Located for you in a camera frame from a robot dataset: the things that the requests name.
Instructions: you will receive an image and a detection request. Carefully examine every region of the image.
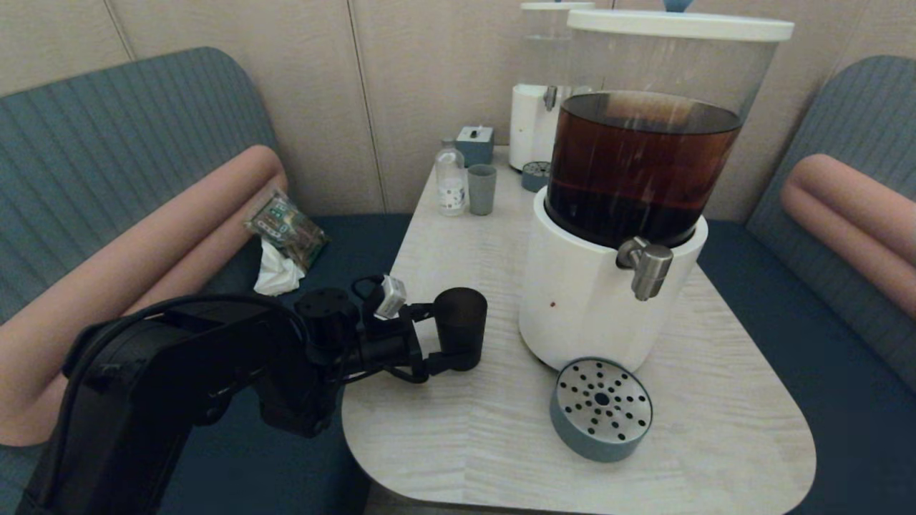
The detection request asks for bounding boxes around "blue perforated drip tray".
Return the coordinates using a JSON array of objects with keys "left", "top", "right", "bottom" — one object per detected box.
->
[{"left": 550, "top": 358, "right": 653, "bottom": 463}]

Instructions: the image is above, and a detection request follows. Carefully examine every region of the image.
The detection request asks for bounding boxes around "small blue drip tray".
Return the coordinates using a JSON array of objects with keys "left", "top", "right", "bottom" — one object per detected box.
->
[{"left": 521, "top": 161, "right": 553, "bottom": 192}]

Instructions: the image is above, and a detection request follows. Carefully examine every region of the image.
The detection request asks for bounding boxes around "crumpled white tissue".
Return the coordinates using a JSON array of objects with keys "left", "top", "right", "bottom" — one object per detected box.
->
[{"left": 253, "top": 238, "right": 307, "bottom": 297}]

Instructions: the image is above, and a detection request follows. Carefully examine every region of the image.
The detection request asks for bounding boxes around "clear plastic water bottle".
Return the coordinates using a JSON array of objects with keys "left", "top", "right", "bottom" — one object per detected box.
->
[{"left": 436, "top": 137, "right": 468, "bottom": 217}]

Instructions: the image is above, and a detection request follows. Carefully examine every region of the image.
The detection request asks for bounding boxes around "teal upholstered bench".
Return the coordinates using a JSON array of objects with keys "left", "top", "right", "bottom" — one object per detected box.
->
[
  {"left": 0, "top": 47, "right": 412, "bottom": 515},
  {"left": 698, "top": 56, "right": 916, "bottom": 515}
]

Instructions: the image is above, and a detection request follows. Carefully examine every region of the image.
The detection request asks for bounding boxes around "grey-blue small cup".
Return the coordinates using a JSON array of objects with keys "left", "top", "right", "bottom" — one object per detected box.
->
[{"left": 467, "top": 165, "right": 497, "bottom": 217}]

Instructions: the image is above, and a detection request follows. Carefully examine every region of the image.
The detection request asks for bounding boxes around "empty white beverage dispenser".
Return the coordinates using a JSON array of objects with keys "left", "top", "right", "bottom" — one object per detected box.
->
[{"left": 509, "top": 1, "right": 596, "bottom": 172}]

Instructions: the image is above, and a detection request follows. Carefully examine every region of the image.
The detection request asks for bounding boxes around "blue tissue box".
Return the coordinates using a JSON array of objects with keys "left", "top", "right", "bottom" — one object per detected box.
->
[{"left": 456, "top": 125, "right": 495, "bottom": 167}]

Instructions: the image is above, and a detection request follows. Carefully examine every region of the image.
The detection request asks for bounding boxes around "black camera cable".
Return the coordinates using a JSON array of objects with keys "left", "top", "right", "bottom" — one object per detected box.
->
[{"left": 343, "top": 274, "right": 430, "bottom": 385}]

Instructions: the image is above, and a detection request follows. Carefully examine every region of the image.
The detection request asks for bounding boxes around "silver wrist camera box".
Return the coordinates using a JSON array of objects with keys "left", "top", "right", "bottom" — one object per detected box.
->
[{"left": 374, "top": 275, "right": 407, "bottom": 320}]

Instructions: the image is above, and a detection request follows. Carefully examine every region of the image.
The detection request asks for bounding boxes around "pink bolster cushion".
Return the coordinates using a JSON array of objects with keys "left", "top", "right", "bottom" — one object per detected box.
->
[
  {"left": 780, "top": 154, "right": 916, "bottom": 319},
  {"left": 0, "top": 145, "right": 288, "bottom": 448}
]

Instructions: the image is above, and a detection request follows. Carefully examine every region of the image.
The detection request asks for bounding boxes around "printed plastic tissue packet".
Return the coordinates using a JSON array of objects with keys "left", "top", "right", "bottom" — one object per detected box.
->
[{"left": 245, "top": 190, "right": 330, "bottom": 271}]

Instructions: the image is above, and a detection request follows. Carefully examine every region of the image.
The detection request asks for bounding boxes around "large tea beverage dispenser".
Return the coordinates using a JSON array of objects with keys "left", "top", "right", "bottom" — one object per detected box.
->
[{"left": 518, "top": 0, "right": 795, "bottom": 374}]

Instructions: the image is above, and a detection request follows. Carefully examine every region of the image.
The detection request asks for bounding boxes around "dark grey tall cup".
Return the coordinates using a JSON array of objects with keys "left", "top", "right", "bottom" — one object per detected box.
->
[{"left": 433, "top": 287, "right": 489, "bottom": 373}]

